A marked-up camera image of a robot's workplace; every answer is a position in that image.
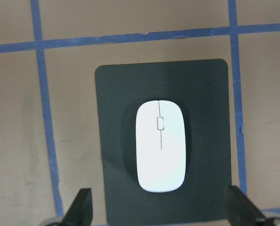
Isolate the white computer mouse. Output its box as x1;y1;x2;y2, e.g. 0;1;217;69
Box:
135;100;186;193

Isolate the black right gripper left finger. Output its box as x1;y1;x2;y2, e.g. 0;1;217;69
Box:
61;188;93;226

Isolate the black mousepad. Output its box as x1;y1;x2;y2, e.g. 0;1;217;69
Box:
95;59;231;226

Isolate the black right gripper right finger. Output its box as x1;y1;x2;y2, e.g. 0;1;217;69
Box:
225;186;269;226

